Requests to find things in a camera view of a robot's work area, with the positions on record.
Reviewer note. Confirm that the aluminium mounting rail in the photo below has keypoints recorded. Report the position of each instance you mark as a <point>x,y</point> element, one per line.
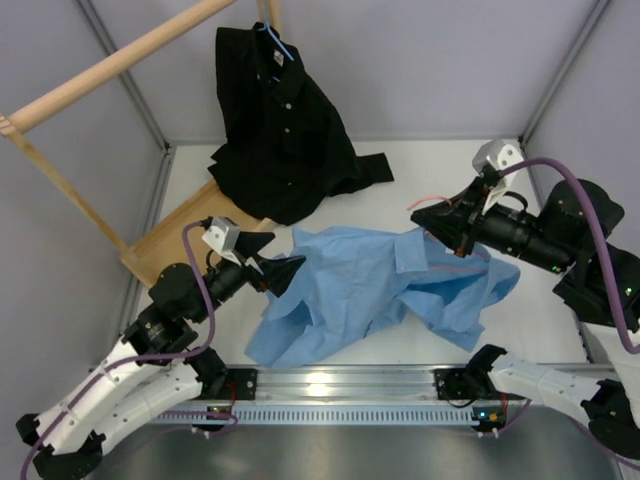
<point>350,382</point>

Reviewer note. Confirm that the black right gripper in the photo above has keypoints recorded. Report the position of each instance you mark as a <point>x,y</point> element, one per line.
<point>459,226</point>

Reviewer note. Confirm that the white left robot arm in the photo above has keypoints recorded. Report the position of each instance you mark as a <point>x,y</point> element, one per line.
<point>162,359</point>

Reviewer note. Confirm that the wooden clothes rack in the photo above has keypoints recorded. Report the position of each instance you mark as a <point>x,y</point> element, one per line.
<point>101,144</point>

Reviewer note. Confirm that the black button shirt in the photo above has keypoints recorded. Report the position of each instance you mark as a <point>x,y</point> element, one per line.
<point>286,146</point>

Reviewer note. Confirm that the slotted grey cable duct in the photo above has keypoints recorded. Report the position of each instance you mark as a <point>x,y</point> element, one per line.
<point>321,415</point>

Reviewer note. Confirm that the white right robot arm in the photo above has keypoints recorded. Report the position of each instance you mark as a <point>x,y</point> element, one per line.
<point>601,286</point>

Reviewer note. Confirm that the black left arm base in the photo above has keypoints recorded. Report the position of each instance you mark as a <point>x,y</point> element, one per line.
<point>235,384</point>

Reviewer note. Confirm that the blue wire hanger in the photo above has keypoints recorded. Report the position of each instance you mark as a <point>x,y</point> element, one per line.
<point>273,55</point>

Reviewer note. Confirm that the light blue shirt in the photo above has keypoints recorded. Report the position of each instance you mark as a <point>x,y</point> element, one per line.
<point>357,282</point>

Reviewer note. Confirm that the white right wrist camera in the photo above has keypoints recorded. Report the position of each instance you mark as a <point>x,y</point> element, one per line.
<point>497,155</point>

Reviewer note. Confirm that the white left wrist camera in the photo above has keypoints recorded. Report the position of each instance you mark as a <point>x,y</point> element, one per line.
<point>221,235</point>

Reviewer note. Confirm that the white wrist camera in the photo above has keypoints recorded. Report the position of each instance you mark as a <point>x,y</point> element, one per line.
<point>221,235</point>
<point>497,155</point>

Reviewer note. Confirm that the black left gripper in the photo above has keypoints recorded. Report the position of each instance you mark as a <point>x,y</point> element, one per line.
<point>278,273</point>

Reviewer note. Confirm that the pink wire hanger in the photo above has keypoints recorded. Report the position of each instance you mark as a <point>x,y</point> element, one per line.
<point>454,223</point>

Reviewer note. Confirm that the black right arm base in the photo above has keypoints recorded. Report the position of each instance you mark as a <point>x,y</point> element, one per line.
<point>461,386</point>

